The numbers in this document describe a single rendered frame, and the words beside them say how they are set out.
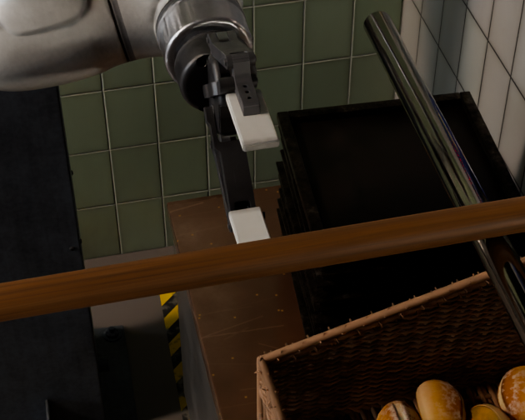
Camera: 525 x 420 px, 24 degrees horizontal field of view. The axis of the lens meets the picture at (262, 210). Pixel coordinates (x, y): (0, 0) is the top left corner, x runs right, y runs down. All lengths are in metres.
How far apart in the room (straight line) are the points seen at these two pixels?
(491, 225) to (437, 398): 0.60
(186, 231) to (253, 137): 0.92
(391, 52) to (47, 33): 0.34
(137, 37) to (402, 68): 0.27
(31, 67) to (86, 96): 1.15
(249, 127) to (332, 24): 1.43
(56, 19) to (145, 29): 0.09
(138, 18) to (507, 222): 0.43
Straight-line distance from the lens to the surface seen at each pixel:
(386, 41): 1.25
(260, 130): 0.98
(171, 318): 2.54
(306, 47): 2.42
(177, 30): 1.17
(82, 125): 2.43
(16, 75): 1.25
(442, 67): 2.25
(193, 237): 1.88
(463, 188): 1.09
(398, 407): 1.59
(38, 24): 1.22
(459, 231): 1.01
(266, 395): 1.50
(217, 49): 1.05
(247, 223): 1.10
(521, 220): 1.03
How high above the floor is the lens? 1.89
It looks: 43 degrees down
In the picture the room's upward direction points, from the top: straight up
